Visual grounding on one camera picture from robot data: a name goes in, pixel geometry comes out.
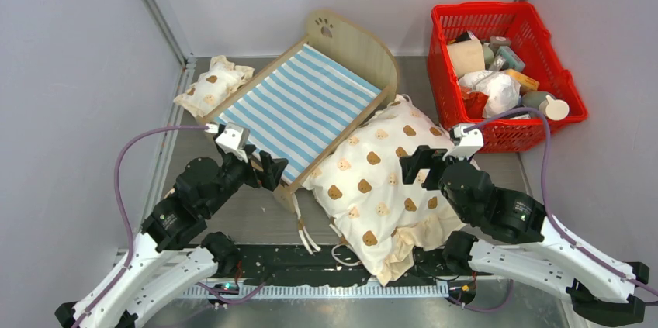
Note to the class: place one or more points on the aluminium frame rail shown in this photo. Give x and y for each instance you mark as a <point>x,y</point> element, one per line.
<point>166,31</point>

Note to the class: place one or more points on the blue white striped mattress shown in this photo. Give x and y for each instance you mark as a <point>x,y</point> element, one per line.
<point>300,108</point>

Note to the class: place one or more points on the red plastic basket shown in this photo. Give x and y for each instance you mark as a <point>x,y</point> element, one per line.
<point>496,24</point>

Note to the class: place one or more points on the grey bottle with beige cap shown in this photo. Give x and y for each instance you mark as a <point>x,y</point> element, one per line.
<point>550,106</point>

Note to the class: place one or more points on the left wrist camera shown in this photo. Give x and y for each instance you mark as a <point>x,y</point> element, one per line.
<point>230,139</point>

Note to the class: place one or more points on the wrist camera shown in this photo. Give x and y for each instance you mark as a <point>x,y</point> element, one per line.
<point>467,139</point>
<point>230,139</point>

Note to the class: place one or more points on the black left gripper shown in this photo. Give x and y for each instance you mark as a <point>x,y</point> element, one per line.
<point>269,176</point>

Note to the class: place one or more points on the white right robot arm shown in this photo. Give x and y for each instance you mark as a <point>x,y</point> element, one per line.
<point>529,247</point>

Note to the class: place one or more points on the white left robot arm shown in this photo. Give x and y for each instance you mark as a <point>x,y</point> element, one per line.
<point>132,292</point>

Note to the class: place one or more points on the yellow box in basket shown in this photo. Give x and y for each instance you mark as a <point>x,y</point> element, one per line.
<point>526,83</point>

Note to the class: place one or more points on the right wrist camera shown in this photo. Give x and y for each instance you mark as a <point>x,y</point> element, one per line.
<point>467,139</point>

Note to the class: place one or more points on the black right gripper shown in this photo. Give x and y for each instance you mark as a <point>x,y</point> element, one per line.
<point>423,158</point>

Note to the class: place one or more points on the large bear print cushion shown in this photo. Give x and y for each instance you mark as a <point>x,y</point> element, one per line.
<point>361,189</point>

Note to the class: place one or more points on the teal box in basket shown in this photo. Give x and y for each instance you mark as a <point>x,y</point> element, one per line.
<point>512,59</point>

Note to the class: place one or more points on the wooden pet bed frame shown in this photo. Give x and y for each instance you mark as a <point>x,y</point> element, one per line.
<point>351,46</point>

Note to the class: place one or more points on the small bear print pillow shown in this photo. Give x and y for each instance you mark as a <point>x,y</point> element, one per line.
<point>214,86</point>

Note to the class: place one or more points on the white crumpled bag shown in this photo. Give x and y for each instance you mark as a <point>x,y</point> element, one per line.
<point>488,93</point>

